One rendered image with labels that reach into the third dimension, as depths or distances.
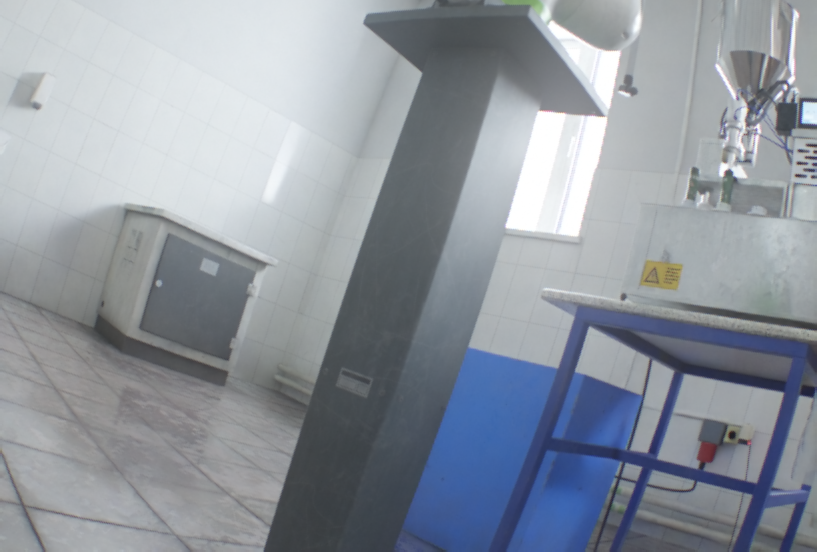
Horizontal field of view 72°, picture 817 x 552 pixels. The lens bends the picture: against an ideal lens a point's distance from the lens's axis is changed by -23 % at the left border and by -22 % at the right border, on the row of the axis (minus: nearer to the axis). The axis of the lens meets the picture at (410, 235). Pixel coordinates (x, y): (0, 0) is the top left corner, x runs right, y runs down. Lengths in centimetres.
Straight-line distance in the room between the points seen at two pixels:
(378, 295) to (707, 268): 92
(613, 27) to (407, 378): 60
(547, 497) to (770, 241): 87
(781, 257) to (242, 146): 384
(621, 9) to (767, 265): 71
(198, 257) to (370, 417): 309
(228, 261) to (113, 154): 106
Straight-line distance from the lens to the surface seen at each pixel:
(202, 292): 388
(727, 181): 180
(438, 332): 83
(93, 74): 431
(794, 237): 154
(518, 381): 189
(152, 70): 444
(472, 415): 195
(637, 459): 179
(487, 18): 84
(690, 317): 139
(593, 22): 106
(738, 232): 158
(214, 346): 398
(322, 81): 511
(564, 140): 465
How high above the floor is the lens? 50
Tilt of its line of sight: 10 degrees up
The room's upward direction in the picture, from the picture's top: 18 degrees clockwise
